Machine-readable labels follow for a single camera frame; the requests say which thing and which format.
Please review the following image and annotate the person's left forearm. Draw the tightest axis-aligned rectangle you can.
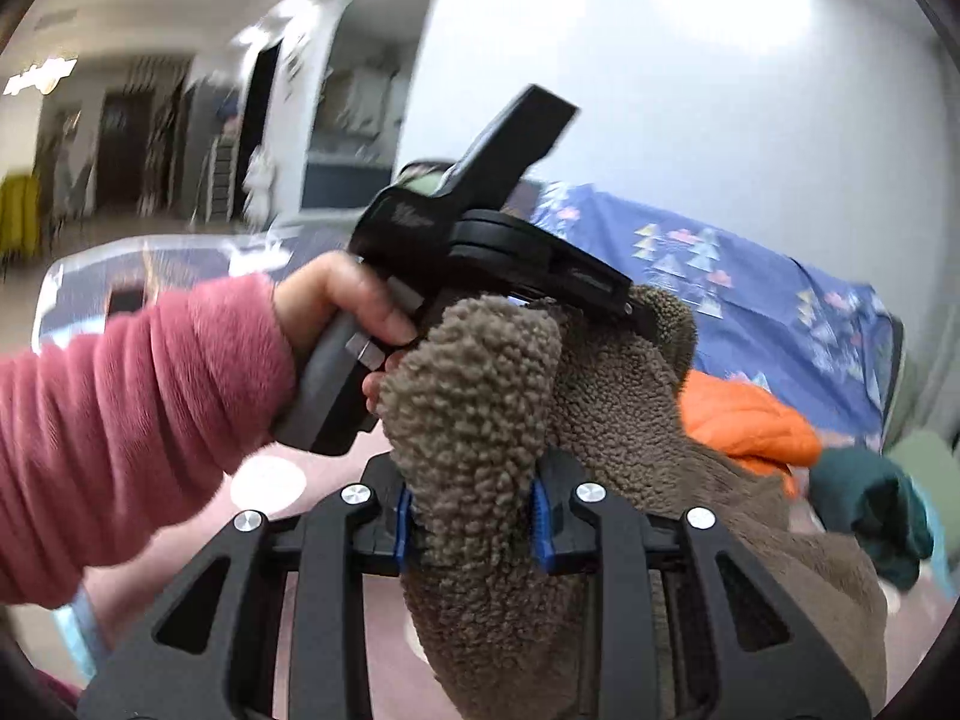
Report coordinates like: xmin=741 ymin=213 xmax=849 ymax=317
xmin=0 ymin=274 xmax=297 ymax=608

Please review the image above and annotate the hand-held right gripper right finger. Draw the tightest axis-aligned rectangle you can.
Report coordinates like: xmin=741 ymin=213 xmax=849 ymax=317
xmin=529 ymin=454 xmax=875 ymax=720

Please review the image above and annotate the dark green garment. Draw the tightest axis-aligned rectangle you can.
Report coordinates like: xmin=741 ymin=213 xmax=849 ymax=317
xmin=806 ymin=446 xmax=935 ymax=593

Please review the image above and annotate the yellow object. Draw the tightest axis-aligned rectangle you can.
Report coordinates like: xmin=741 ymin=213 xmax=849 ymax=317
xmin=0 ymin=172 xmax=42 ymax=256

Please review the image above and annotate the white cat figurine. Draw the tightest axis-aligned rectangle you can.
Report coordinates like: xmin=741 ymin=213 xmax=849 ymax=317
xmin=244 ymin=146 xmax=278 ymax=230

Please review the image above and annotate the white ladder rack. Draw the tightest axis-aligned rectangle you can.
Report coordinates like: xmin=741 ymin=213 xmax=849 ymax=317
xmin=199 ymin=131 xmax=241 ymax=226

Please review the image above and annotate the orange quilted jacket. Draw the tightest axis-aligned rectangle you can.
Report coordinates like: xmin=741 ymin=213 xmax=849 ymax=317
xmin=679 ymin=367 xmax=824 ymax=500

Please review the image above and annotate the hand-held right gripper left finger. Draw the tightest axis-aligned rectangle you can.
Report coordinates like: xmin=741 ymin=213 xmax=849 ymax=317
xmin=88 ymin=457 xmax=421 ymax=720

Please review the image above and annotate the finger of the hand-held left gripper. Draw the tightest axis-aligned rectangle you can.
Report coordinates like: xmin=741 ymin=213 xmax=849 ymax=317
xmin=450 ymin=86 xmax=578 ymax=190
xmin=551 ymin=236 xmax=655 ymax=336

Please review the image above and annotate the dark wooden door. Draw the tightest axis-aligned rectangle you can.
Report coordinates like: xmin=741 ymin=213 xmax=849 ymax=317
xmin=94 ymin=90 xmax=155 ymax=211

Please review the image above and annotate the pink polka-dot blanket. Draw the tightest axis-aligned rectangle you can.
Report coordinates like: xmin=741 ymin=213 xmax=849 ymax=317
xmin=15 ymin=435 xmax=466 ymax=720

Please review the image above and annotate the blue tree-print sheet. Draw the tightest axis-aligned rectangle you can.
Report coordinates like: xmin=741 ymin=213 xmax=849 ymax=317
xmin=517 ymin=180 xmax=905 ymax=458

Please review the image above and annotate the brown fleece jacket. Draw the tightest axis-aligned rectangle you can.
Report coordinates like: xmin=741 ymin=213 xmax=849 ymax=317
xmin=379 ymin=285 xmax=890 ymax=720

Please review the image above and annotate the green pillow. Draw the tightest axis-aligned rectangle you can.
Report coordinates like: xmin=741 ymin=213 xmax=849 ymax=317
xmin=885 ymin=427 xmax=960 ymax=511

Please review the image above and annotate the person's left hand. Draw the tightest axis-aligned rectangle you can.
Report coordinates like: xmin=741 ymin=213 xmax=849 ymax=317
xmin=271 ymin=250 xmax=421 ymax=421

